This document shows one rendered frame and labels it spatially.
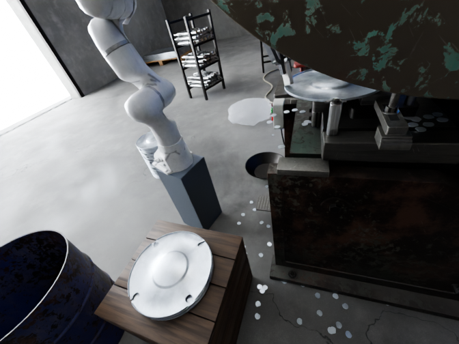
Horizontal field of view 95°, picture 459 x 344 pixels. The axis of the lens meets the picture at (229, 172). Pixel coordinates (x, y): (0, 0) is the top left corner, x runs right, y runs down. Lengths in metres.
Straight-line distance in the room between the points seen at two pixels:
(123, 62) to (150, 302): 0.80
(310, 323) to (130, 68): 1.19
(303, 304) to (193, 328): 0.52
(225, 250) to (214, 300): 0.16
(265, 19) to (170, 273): 0.73
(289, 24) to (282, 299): 1.02
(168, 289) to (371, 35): 0.76
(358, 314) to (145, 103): 1.16
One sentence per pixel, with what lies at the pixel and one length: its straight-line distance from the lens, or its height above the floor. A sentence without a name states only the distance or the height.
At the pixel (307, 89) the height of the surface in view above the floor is 0.78.
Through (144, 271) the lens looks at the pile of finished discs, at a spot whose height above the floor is 0.38.
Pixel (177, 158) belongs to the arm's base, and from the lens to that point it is 1.01.
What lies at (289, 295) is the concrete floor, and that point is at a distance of 1.11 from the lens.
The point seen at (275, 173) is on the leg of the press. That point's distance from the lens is 0.64.
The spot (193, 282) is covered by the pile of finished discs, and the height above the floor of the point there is 0.38.
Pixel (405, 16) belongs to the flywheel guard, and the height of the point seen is 1.01.
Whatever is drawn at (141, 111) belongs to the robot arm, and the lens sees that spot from 0.85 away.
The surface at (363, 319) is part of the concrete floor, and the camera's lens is 1.13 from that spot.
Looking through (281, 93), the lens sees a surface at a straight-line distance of 0.74.
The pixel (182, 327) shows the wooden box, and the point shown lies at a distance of 0.77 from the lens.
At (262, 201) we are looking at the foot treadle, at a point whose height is 0.16.
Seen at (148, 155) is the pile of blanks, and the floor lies 0.25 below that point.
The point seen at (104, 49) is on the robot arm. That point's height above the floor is 0.98.
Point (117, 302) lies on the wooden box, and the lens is 0.90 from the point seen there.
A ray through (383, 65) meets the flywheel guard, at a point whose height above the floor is 0.97.
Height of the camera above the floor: 1.05
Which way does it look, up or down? 40 degrees down
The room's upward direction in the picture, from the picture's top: 14 degrees counter-clockwise
